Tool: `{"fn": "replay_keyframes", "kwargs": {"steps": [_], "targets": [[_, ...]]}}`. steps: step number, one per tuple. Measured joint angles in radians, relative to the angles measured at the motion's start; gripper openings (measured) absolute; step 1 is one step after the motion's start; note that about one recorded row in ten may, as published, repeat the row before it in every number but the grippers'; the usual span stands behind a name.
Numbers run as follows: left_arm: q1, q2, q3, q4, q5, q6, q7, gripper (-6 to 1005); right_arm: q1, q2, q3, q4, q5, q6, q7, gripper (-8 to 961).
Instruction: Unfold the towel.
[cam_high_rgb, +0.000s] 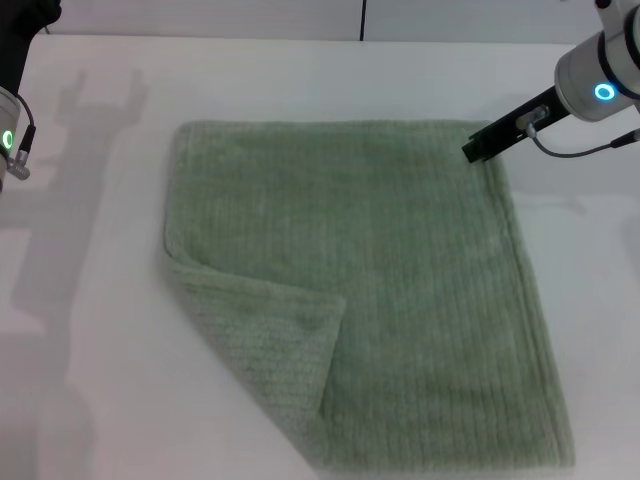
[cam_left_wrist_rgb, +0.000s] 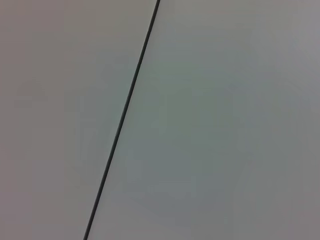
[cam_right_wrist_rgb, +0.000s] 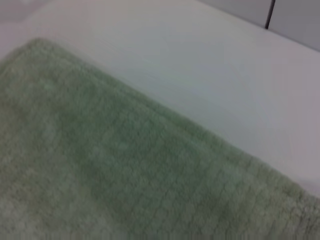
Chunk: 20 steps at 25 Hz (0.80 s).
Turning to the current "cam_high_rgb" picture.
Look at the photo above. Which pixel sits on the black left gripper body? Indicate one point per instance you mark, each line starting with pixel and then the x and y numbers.
pixel 20 30

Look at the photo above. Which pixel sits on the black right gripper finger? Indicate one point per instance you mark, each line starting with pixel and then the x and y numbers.
pixel 477 147

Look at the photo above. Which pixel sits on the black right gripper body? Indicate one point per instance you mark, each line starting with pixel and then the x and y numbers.
pixel 525 117

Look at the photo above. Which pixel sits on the green ribbed towel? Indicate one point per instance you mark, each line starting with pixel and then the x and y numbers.
pixel 400 260

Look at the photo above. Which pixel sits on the black vertical strip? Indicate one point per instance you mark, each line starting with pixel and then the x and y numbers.
pixel 362 20

